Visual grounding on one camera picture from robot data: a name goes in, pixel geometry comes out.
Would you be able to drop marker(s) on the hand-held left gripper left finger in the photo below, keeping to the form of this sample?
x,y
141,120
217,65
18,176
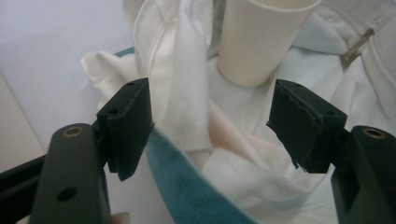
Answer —
x,y
127,124

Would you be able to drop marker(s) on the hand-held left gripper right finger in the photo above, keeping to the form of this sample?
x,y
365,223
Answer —
x,y
305,124

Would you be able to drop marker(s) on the white tote bag coloured patches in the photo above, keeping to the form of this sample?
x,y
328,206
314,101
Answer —
x,y
186,93

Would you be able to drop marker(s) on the white paper cup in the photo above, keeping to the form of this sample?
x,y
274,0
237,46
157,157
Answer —
x,y
258,40

